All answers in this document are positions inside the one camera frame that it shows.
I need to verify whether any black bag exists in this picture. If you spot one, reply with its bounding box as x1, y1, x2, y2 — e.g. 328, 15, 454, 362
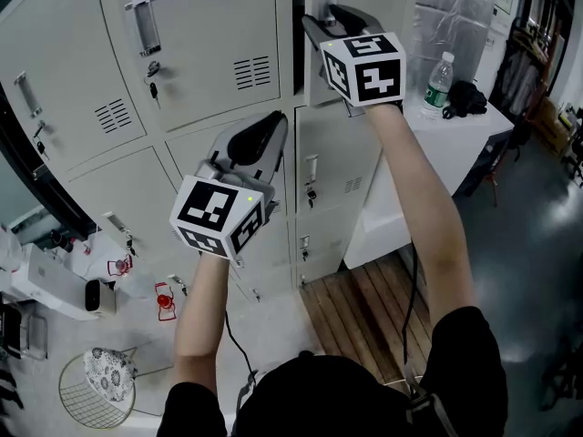
442, 79, 488, 120

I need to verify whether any white appliance with black face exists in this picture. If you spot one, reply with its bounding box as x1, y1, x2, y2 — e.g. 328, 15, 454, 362
84, 278, 118, 316

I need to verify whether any person's black shirt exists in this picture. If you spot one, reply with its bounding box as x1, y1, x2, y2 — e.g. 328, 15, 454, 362
157, 306, 509, 437

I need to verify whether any person's left forearm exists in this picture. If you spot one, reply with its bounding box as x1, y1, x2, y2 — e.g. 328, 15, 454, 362
172, 250, 229, 398

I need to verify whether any black framed glass window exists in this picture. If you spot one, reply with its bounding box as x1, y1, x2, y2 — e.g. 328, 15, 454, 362
0, 82, 99, 240

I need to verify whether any floral stool cushion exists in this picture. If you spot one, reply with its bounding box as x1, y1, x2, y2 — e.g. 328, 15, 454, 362
83, 347, 138, 403

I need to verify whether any grey metal locker cabinet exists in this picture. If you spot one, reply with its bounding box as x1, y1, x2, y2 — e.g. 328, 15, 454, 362
0, 0, 420, 304

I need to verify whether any black cable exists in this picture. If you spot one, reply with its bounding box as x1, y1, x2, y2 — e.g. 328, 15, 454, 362
401, 239, 420, 368
224, 310, 259, 377

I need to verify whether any grey shoulder strap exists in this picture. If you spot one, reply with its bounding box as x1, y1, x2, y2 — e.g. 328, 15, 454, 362
404, 391, 456, 437

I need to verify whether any clear plastic sheet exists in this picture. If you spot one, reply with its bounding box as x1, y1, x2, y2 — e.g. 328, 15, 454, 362
407, 0, 500, 104

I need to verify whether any gold wire stool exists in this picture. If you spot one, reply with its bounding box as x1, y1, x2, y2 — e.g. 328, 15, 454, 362
57, 347, 138, 430

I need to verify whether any small red lantern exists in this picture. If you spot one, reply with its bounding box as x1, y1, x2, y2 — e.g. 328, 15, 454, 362
107, 253, 133, 278
153, 281, 177, 321

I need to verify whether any large white box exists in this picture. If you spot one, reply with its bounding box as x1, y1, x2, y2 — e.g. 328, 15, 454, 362
362, 97, 516, 236
342, 225, 414, 270

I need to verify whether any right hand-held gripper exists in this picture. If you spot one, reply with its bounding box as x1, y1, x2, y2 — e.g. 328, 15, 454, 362
302, 3, 407, 117

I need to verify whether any flat white carton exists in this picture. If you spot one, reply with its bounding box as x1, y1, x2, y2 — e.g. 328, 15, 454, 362
11, 242, 99, 321

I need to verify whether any wooden slat pallet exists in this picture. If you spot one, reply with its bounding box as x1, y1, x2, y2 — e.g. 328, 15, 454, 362
298, 248, 434, 393

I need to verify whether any clear plastic water bottle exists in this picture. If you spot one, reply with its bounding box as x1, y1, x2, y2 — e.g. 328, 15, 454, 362
419, 51, 455, 122

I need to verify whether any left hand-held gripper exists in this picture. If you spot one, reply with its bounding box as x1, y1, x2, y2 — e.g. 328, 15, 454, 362
169, 110, 289, 261

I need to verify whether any black cabinet key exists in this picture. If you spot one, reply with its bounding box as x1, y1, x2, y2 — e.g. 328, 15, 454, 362
145, 61, 163, 108

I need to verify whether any clothes rack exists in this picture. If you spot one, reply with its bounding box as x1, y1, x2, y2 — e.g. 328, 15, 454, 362
494, 15, 566, 108

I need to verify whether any person's right forearm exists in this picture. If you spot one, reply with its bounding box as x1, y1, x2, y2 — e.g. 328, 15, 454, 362
363, 102, 479, 336

